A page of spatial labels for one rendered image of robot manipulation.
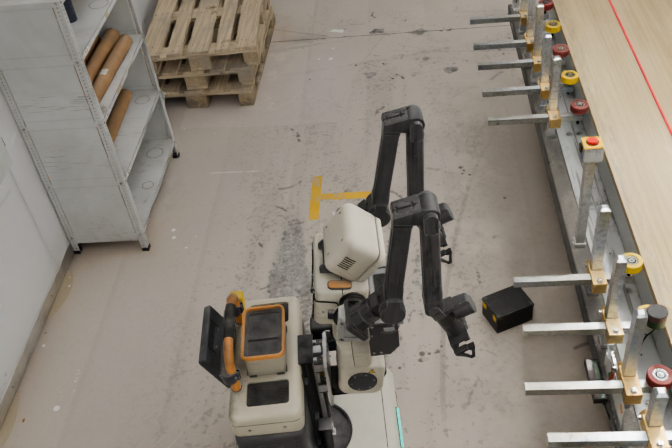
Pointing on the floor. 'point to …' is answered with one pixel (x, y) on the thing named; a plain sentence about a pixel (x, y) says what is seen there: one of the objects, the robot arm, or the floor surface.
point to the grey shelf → (16, 30)
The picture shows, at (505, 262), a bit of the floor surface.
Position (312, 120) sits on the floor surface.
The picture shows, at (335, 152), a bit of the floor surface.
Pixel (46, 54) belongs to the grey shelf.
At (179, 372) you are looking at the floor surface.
